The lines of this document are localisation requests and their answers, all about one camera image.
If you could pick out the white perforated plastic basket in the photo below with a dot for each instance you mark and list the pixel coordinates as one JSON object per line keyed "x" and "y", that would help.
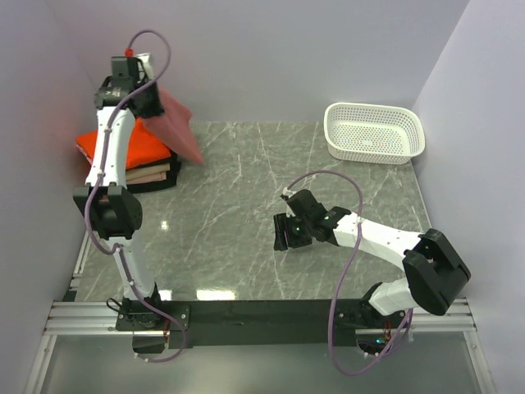
{"x": 368, "y": 133}

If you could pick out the orange folded t shirt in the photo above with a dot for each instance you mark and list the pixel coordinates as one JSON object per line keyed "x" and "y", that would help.
{"x": 144, "y": 148}

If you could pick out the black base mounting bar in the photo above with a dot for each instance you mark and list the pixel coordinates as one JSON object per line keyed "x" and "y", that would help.
{"x": 232, "y": 322}

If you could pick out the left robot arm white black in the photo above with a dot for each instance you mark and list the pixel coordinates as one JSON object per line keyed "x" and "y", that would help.
{"x": 112, "y": 214}

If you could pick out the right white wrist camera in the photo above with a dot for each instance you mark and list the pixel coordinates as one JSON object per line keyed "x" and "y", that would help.
{"x": 287, "y": 193}

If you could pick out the aluminium rail frame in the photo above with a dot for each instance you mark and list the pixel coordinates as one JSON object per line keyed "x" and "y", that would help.
{"x": 257, "y": 273}

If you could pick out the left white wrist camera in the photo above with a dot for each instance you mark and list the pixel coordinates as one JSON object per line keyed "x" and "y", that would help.
{"x": 145, "y": 63}

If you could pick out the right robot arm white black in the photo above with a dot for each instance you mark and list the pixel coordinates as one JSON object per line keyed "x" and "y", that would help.
{"x": 434, "y": 273}

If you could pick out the beige folded t shirt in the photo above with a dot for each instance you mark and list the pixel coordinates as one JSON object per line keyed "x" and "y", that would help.
{"x": 143, "y": 175}

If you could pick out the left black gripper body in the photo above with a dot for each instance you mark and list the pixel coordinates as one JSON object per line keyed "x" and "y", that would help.
{"x": 150, "y": 101}

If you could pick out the pink red t shirt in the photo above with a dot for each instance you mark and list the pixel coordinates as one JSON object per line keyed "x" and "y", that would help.
{"x": 173, "y": 128}

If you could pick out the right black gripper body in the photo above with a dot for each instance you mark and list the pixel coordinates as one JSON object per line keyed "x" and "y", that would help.
{"x": 299, "y": 235}

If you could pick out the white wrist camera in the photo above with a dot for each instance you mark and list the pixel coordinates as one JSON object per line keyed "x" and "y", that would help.
{"x": 145, "y": 63}
{"x": 287, "y": 193}

